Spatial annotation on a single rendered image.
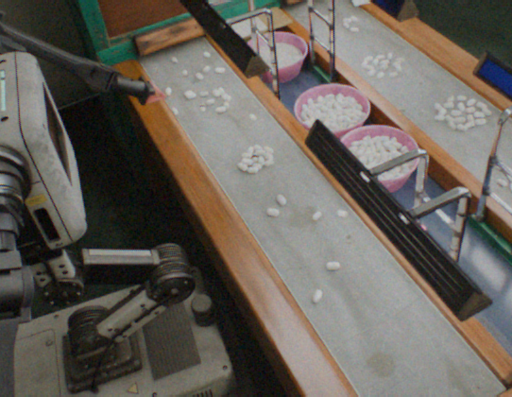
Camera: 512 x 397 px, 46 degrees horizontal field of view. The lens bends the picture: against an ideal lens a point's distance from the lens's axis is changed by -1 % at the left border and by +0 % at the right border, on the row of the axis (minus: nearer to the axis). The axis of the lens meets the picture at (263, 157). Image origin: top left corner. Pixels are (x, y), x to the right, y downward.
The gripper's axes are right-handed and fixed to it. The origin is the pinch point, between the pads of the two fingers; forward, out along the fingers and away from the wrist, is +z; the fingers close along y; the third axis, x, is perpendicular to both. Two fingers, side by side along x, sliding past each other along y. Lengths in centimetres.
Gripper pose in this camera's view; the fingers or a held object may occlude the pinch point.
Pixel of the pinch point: (162, 96)
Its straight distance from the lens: 216.5
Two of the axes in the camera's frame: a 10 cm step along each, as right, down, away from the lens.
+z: 7.4, 1.9, 6.4
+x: -5.1, 7.9, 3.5
